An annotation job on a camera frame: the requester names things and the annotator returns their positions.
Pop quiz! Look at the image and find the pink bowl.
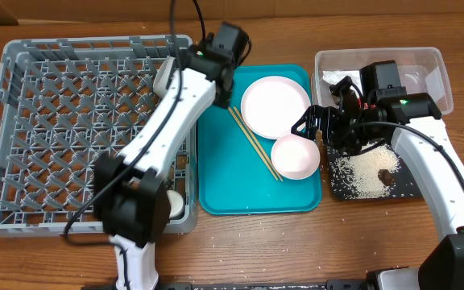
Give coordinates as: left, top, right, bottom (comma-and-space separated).
271, 134, 321, 180

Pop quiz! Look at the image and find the white rice pile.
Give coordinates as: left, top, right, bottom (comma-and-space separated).
327, 145, 400, 200

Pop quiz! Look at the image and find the wooden chopstick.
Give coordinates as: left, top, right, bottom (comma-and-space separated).
227, 107, 279, 180
233, 106, 284, 182

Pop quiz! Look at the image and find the white napkin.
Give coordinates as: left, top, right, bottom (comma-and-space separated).
322, 70, 362, 90

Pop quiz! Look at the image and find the grey bowl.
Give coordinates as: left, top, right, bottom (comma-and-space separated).
153, 56, 176, 98

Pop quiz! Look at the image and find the small white cup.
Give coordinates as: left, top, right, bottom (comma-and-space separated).
167, 189, 185, 220

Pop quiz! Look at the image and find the brown food scrap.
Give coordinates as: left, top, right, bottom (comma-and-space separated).
378, 169, 395, 186

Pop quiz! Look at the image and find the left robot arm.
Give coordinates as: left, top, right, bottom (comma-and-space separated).
93, 43, 245, 289

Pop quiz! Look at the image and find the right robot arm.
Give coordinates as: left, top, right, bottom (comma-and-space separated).
291, 77, 464, 289

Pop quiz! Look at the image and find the large white plate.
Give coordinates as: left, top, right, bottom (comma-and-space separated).
240, 76, 311, 139

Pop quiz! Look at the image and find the black tray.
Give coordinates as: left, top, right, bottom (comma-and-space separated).
326, 140, 425, 201

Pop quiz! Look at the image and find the clear plastic bin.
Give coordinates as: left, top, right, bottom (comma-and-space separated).
313, 47, 454, 139

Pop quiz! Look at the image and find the grey plastic dish rack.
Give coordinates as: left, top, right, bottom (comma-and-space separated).
0, 35, 192, 237

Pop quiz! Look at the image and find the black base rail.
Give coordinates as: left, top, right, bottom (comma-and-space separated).
155, 280, 375, 290

